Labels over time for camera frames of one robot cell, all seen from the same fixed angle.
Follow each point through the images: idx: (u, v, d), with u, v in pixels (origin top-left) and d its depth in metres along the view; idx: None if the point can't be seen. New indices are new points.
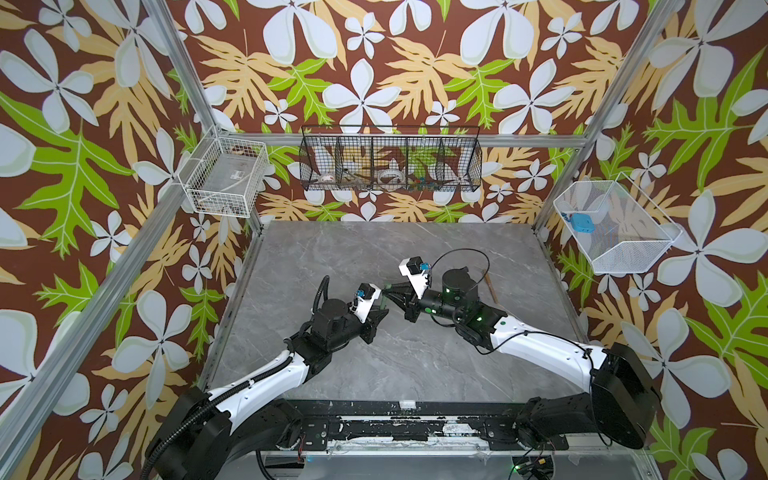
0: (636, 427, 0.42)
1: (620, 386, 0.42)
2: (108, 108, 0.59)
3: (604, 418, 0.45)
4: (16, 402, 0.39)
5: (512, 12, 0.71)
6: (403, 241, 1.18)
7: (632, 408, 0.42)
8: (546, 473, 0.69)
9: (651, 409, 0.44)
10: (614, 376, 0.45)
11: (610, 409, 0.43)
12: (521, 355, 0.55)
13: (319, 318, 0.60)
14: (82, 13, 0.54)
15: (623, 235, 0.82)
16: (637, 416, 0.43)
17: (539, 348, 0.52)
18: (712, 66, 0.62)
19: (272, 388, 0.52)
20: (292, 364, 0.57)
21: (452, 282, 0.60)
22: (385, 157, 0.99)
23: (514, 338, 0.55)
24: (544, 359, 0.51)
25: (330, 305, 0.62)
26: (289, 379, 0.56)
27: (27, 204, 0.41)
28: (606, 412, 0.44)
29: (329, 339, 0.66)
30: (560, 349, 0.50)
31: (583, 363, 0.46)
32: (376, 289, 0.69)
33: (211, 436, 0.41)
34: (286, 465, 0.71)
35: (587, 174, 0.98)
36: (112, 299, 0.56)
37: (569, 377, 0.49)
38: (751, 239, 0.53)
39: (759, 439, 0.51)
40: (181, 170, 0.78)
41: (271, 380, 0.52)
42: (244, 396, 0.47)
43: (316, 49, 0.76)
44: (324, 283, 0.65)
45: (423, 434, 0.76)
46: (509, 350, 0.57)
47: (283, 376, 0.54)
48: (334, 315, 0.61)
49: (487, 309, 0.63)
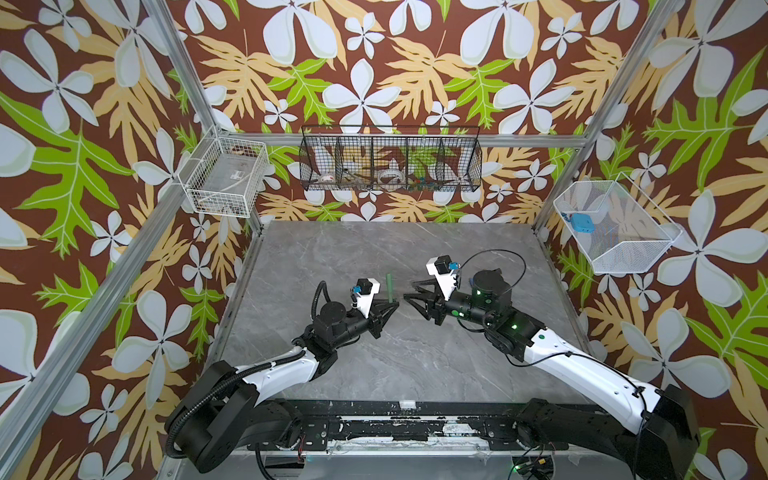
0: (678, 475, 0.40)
1: (672, 435, 0.39)
2: (108, 108, 0.59)
3: (640, 457, 0.43)
4: (15, 402, 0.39)
5: (512, 12, 0.71)
6: (403, 241, 1.18)
7: (680, 457, 0.40)
8: (546, 473, 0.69)
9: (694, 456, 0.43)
10: (668, 423, 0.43)
11: (656, 454, 0.41)
12: (559, 375, 0.52)
13: (318, 325, 0.61)
14: (82, 13, 0.54)
15: (624, 235, 0.82)
16: (682, 465, 0.41)
17: (583, 375, 0.48)
18: (711, 66, 0.62)
19: (289, 374, 0.55)
20: (304, 357, 0.60)
21: (486, 284, 0.55)
22: (385, 157, 0.99)
23: (553, 357, 0.51)
24: (589, 387, 0.47)
25: (330, 310, 0.63)
26: (300, 371, 0.59)
27: (27, 204, 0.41)
28: (648, 453, 0.42)
29: (336, 339, 0.69)
30: (608, 381, 0.46)
31: (635, 402, 0.43)
32: (374, 284, 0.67)
33: (238, 405, 0.43)
34: (286, 465, 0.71)
35: (587, 174, 0.98)
36: (112, 299, 0.56)
37: (613, 412, 0.46)
38: (751, 239, 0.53)
39: (759, 439, 0.51)
40: (181, 170, 0.78)
41: (290, 365, 0.56)
42: (266, 376, 0.50)
43: (316, 49, 0.76)
44: (319, 290, 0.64)
45: (423, 434, 0.76)
46: (547, 368, 0.53)
47: (299, 366, 0.58)
48: (332, 321, 0.62)
49: (521, 317, 0.58)
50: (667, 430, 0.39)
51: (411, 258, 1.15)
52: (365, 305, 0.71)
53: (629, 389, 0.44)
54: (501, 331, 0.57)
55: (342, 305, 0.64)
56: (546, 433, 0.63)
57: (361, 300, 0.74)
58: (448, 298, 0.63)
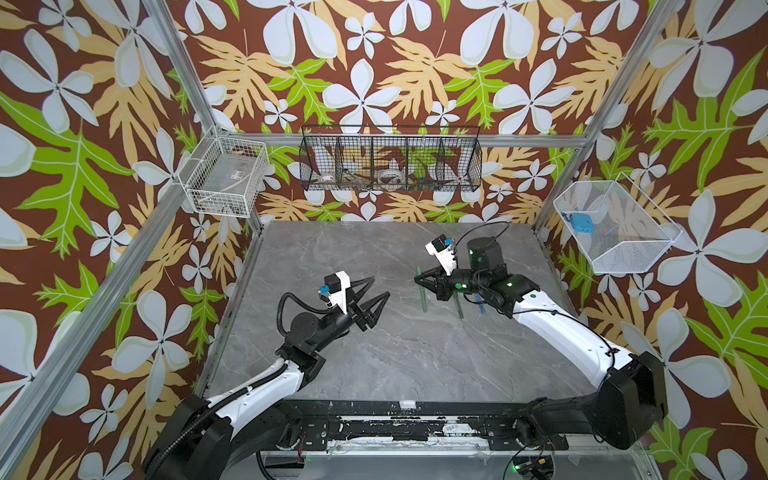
0: (630, 430, 0.42)
1: (633, 392, 0.41)
2: (108, 108, 0.59)
3: (598, 410, 0.45)
4: (15, 402, 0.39)
5: (512, 12, 0.71)
6: (403, 241, 1.18)
7: (635, 414, 0.42)
8: (546, 473, 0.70)
9: (649, 419, 0.43)
10: (631, 380, 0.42)
11: (611, 405, 0.43)
12: (544, 333, 0.53)
13: (291, 341, 0.57)
14: (82, 13, 0.54)
15: (624, 236, 0.82)
16: (636, 422, 0.42)
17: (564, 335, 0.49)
18: (712, 66, 0.62)
19: (271, 394, 0.54)
20: (287, 370, 0.58)
21: (474, 244, 0.62)
22: (385, 157, 0.99)
23: (537, 311, 0.53)
24: (570, 349, 0.49)
25: (301, 324, 0.58)
26: (285, 386, 0.57)
27: (26, 204, 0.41)
28: (607, 407, 0.43)
29: (316, 346, 0.64)
30: (583, 339, 0.48)
31: (604, 358, 0.45)
32: (342, 276, 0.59)
33: (213, 441, 0.41)
34: (286, 465, 0.89)
35: (587, 174, 0.98)
36: (112, 298, 0.56)
37: (584, 368, 0.47)
38: (752, 239, 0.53)
39: (759, 439, 0.51)
40: (181, 170, 0.78)
41: (272, 384, 0.54)
42: (243, 403, 0.48)
43: (317, 49, 0.77)
44: (282, 305, 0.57)
45: (423, 434, 0.76)
46: (530, 321, 0.55)
47: (281, 381, 0.56)
48: (304, 336, 0.57)
49: (519, 279, 0.60)
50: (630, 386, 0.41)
51: (410, 259, 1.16)
52: (341, 302, 0.64)
53: (601, 350, 0.46)
54: (494, 286, 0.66)
55: (313, 315, 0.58)
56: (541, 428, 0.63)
57: (335, 297, 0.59)
58: (451, 274, 0.69)
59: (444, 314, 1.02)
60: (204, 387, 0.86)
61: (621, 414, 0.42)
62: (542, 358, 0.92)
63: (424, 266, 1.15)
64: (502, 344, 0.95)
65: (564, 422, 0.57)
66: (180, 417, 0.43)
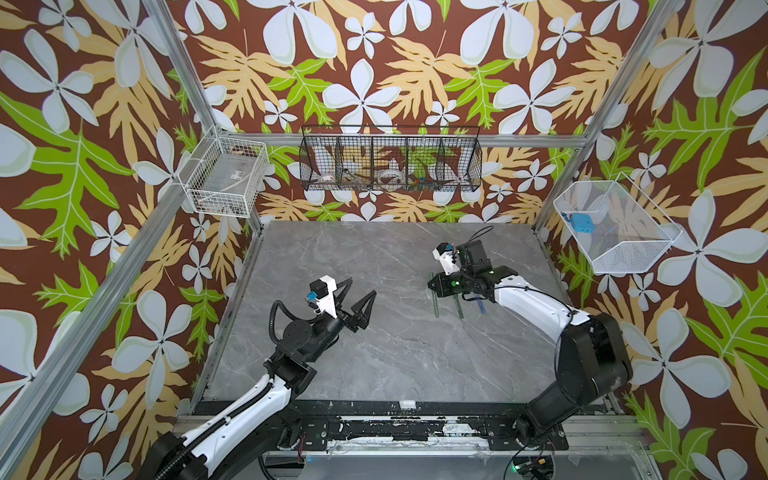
0: (592, 381, 0.46)
1: (588, 343, 0.46)
2: (108, 108, 0.59)
3: (566, 370, 0.49)
4: (15, 402, 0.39)
5: (512, 12, 0.71)
6: (403, 241, 1.18)
7: (593, 364, 0.46)
8: (546, 473, 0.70)
9: (615, 378, 0.47)
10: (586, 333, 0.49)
11: (573, 359, 0.47)
12: (517, 308, 0.60)
13: (282, 350, 0.55)
14: (82, 13, 0.54)
15: (623, 235, 0.82)
16: (596, 373, 0.46)
17: (533, 304, 0.56)
18: (712, 66, 0.62)
19: (254, 418, 0.52)
20: (272, 390, 0.56)
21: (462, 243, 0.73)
22: (385, 157, 0.99)
23: (511, 288, 0.61)
24: (537, 315, 0.55)
25: (294, 332, 0.56)
26: (271, 407, 0.55)
27: (26, 204, 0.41)
28: (572, 362, 0.47)
29: (308, 356, 0.62)
30: (548, 305, 0.54)
31: (564, 319, 0.50)
32: (328, 281, 0.70)
33: None
34: (286, 465, 0.89)
35: (587, 174, 0.98)
36: (112, 298, 0.56)
37: (550, 332, 0.53)
38: (752, 239, 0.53)
39: (759, 440, 0.51)
40: (181, 170, 0.78)
41: (254, 408, 0.52)
42: (223, 434, 0.47)
43: (316, 49, 0.76)
44: (273, 313, 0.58)
45: (423, 434, 0.76)
46: (504, 299, 0.63)
47: (265, 403, 0.53)
48: (297, 344, 0.55)
49: (501, 267, 0.68)
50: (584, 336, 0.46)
51: (410, 259, 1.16)
52: (329, 307, 0.64)
53: (563, 311, 0.52)
54: (479, 275, 0.68)
55: (306, 323, 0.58)
56: (538, 422, 0.64)
57: (323, 303, 0.66)
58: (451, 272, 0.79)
59: (445, 314, 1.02)
60: (204, 387, 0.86)
61: (579, 363, 0.46)
62: (542, 358, 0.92)
63: (424, 266, 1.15)
64: (502, 344, 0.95)
65: (558, 409, 0.57)
66: (155, 456, 0.42)
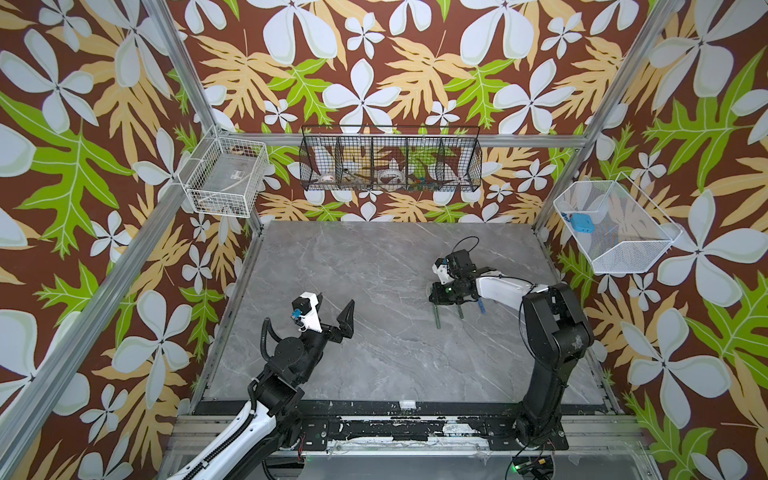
0: (553, 342, 0.52)
1: (544, 304, 0.53)
2: (108, 108, 0.59)
3: (531, 337, 0.56)
4: (16, 402, 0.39)
5: (512, 12, 0.71)
6: (403, 241, 1.18)
7: (552, 324, 0.53)
8: (546, 473, 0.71)
9: (577, 338, 0.53)
10: (543, 296, 0.57)
11: (535, 324, 0.54)
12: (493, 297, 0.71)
13: (273, 368, 0.55)
14: (82, 13, 0.54)
15: (623, 235, 0.82)
16: (556, 332, 0.52)
17: (507, 285, 0.64)
18: (712, 66, 0.62)
19: (236, 453, 0.51)
20: (254, 421, 0.54)
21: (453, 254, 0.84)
22: (385, 157, 0.99)
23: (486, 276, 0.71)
24: (509, 295, 0.63)
25: (286, 349, 0.56)
26: (255, 437, 0.55)
27: (26, 204, 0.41)
28: (535, 327, 0.54)
29: (300, 375, 0.62)
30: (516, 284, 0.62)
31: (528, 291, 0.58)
32: (309, 297, 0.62)
33: None
34: (287, 465, 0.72)
35: (587, 174, 0.98)
36: (112, 298, 0.56)
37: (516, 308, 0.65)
38: (752, 239, 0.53)
39: (759, 439, 0.51)
40: (181, 170, 0.78)
41: (233, 444, 0.51)
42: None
43: (317, 49, 0.77)
44: (265, 331, 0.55)
45: (423, 434, 0.76)
46: (484, 292, 0.72)
47: (247, 437, 0.53)
48: (288, 362, 0.55)
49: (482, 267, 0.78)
50: (541, 299, 0.54)
51: (410, 259, 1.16)
52: (314, 322, 0.66)
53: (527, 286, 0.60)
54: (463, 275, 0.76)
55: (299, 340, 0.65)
56: (533, 412, 0.65)
57: (308, 320, 0.66)
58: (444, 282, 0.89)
59: (445, 314, 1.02)
60: (204, 387, 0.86)
61: (540, 324, 0.52)
62: None
63: (424, 266, 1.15)
64: (502, 344, 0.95)
65: (544, 390, 0.60)
66: None
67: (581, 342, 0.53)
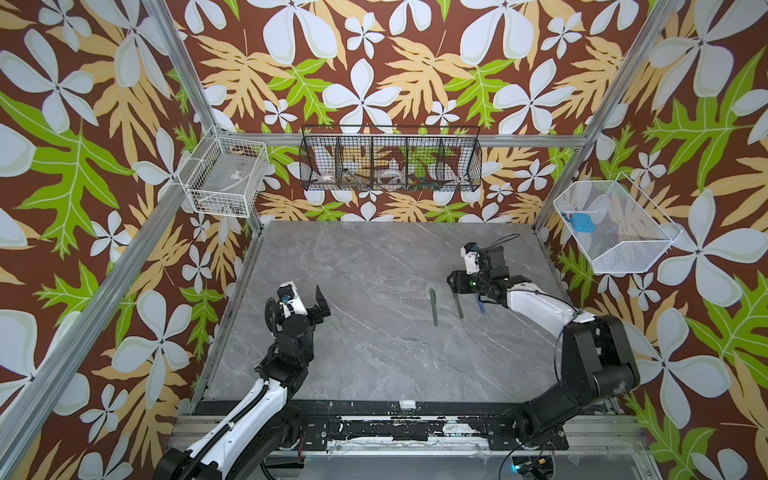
0: (591, 379, 0.46)
1: (588, 338, 0.47)
2: (108, 109, 0.58)
3: (569, 371, 0.50)
4: (16, 402, 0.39)
5: (512, 12, 0.71)
6: (403, 241, 1.18)
7: (594, 361, 0.46)
8: (546, 473, 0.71)
9: (623, 382, 0.46)
10: (587, 329, 0.48)
11: (574, 357, 0.48)
12: (526, 312, 0.62)
13: (281, 342, 0.59)
14: (82, 13, 0.54)
15: (623, 235, 0.82)
16: (599, 372, 0.46)
17: (545, 304, 0.58)
18: (712, 66, 0.62)
19: (257, 419, 0.52)
20: (270, 391, 0.56)
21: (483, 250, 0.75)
22: (385, 156, 0.98)
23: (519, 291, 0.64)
24: (546, 316, 0.56)
25: (292, 324, 0.61)
26: (270, 407, 0.56)
27: (27, 204, 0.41)
28: (573, 360, 0.48)
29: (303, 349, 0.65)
30: (555, 305, 0.57)
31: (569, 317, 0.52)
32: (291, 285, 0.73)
33: None
34: (287, 465, 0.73)
35: (587, 174, 0.98)
36: (112, 298, 0.56)
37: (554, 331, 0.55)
38: (751, 238, 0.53)
39: (759, 440, 0.51)
40: (181, 170, 0.78)
41: (255, 409, 0.53)
42: (228, 440, 0.47)
43: (316, 49, 0.76)
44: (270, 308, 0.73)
45: (423, 434, 0.76)
46: (516, 304, 0.65)
47: (264, 405, 0.54)
48: (297, 333, 0.60)
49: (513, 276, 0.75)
50: (585, 331, 0.47)
51: (410, 259, 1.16)
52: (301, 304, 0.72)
53: (568, 311, 0.54)
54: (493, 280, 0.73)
55: (303, 316, 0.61)
56: (537, 418, 0.64)
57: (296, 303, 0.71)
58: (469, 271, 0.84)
59: (445, 314, 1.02)
60: (204, 387, 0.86)
61: (579, 359, 0.47)
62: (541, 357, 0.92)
63: (424, 266, 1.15)
64: (502, 344, 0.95)
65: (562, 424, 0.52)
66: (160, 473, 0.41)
67: (625, 388, 0.46)
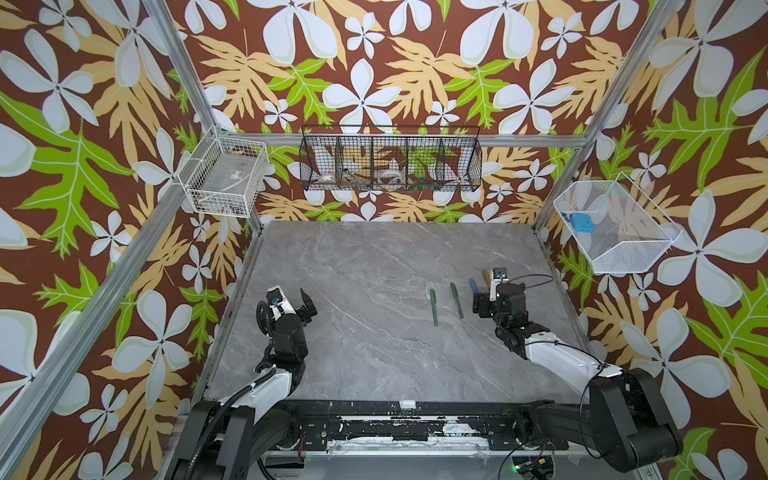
0: (626, 443, 0.42)
1: (617, 397, 0.44)
2: (108, 109, 0.58)
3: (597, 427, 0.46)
4: (16, 401, 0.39)
5: (512, 12, 0.71)
6: (403, 241, 1.18)
7: (628, 424, 0.42)
8: (546, 473, 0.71)
9: (660, 445, 0.42)
10: (615, 386, 0.44)
11: (603, 415, 0.44)
12: (548, 365, 0.59)
13: (278, 340, 0.63)
14: (82, 13, 0.54)
15: (623, 235, 0.82)
16: (638, 438, 0.42)
17: (567, 358, 0.54)
18: (712, 66, 0.62)
19: (271, 390, 0.57)
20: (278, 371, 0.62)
21: (504, 287, 0.71)
22: (385, 157, 0.99)
23: (540, 343, 0.61)
24: (568, 369, 0.53)
25: (284, 323, 0.66)
26: (282, 383, 0.61)
27: (27, 204, 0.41)
28: (603, 419, 0.44)
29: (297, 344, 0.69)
30: (578, 357, 0.53)
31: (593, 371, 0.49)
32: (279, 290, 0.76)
33: (240, 426, 0.43)
34: (287, 465, 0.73)
35: (587, 173, 0.98)
36: (112, 298, 0.56)
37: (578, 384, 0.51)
38: (751, 238, 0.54)
39: (760, 440, 0.51)
40: (181, 170, 0.78)
41: (270, 380, 0.58)
42: (252, 396, 0.51)
43: (316, 49, 0.76)
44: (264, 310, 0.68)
45: (423, 434, 0.76)
46: (537, 357, 0.61)
47: (278, 377, 0.60)
48: (291, 330, 0.65)
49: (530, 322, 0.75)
50: (614, 388, 0.44)
51: (410, 259, 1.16)
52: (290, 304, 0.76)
53: (592, 365, 0.50)
54: (511, 329, 0.70)
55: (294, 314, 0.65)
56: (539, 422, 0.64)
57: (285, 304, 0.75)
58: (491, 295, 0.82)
59: (445, 314, 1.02)
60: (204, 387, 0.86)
61: (610, 419, 0.43)
62: None
63: (424, 265, 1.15)
64: (502, 344, 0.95)
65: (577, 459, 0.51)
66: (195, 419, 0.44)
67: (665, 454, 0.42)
